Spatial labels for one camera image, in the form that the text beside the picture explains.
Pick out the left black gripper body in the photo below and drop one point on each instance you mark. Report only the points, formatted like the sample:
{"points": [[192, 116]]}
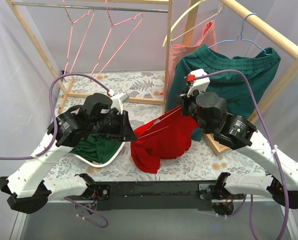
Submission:
{"points": [[124, 125]]}

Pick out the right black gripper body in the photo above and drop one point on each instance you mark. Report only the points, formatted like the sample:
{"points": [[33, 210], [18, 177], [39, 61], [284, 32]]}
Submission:
{"points": [[185, 105]]}

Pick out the pink wire hanger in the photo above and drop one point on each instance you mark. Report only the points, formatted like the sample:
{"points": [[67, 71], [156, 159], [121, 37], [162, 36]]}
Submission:
{"points": [[120, 31], [158, 124], [78, 31]]}

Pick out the red t shirt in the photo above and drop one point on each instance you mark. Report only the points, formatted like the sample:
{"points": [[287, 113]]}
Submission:
{"points": [[169, 143]]}

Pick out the white laundry basket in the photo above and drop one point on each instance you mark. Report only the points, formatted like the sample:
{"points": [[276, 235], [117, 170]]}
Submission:
{"points": [[97, 165]]}

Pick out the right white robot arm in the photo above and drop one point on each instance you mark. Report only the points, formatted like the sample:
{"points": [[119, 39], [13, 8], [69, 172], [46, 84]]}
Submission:
{"points": [[281, 184]]}

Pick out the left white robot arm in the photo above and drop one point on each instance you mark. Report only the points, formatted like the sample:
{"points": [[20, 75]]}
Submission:
{"points": [[27, 189]]}

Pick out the dark green garment in basket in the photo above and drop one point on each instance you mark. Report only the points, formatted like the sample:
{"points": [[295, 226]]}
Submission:
{"points": [[96, 148]]}

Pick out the teal green shorts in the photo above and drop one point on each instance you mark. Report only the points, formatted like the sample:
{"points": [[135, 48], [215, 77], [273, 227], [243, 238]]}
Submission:
{"points": [[259, 71]]}

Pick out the floral table cloth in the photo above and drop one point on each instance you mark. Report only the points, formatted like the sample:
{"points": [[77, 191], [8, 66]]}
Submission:
{"points": [[192, 165]]}

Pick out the salmon pink garment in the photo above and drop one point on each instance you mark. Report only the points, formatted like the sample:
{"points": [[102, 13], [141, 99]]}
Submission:
{"points": [[179, 51]]}

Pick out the right wooden clothes rack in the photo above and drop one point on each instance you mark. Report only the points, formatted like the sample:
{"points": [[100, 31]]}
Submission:
{"points": [[276, 38]]}

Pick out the wooden clothes rack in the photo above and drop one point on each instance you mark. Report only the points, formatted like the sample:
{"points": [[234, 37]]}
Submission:
{"points": [[140, 67], [276, 38]]}

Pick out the left wooden clothes rack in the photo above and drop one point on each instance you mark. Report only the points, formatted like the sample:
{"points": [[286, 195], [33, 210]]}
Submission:
{"points": [[140, 67]]}

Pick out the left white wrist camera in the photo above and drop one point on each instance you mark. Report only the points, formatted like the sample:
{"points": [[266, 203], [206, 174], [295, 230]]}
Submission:
{"points": [[116, 100]]}

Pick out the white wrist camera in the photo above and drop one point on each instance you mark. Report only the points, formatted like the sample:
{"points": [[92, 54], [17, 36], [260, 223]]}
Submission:
{"points": [[116, 100], [197, 81]]}

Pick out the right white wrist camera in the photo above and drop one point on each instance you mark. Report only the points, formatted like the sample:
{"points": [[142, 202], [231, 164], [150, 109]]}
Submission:
{"points": [[197, 81]]}

